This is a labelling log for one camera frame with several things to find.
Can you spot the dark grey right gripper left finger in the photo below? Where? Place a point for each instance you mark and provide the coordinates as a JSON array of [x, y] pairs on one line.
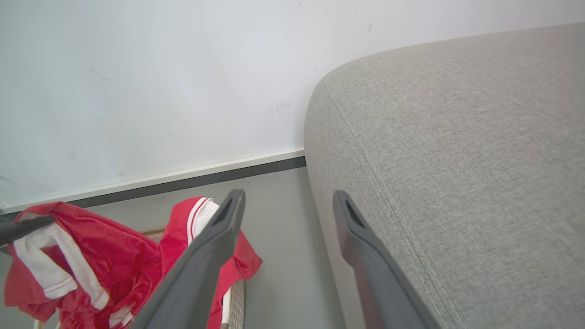
[[192, 278]]

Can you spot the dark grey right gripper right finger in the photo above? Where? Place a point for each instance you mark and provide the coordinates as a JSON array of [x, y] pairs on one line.
[[379, 283]]

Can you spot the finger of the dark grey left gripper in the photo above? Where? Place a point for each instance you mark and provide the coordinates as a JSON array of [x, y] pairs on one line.
[[23, 228]]

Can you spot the red garment with white trim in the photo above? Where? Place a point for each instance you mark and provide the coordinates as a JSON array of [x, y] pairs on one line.
[[119, 260]]

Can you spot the white perforated laundry basket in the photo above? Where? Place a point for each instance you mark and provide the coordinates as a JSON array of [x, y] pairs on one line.
[[237, 306]]

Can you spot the white and black baseboard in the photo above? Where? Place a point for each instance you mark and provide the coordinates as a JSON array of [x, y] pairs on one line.
[[183, 179]]

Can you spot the grey fabric sofa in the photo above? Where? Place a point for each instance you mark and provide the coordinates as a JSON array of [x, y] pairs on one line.
[[457, 160]]

